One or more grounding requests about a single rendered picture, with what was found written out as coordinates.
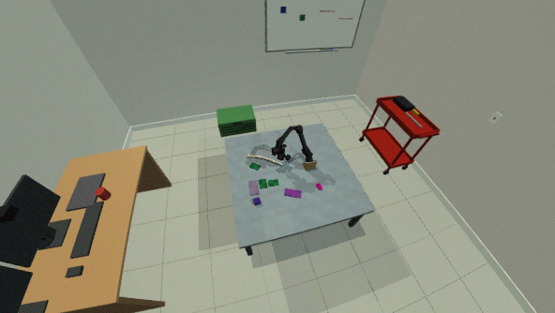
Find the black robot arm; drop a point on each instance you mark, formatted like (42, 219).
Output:
(281, 140)

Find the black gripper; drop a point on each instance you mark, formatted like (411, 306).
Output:
(287, 156)

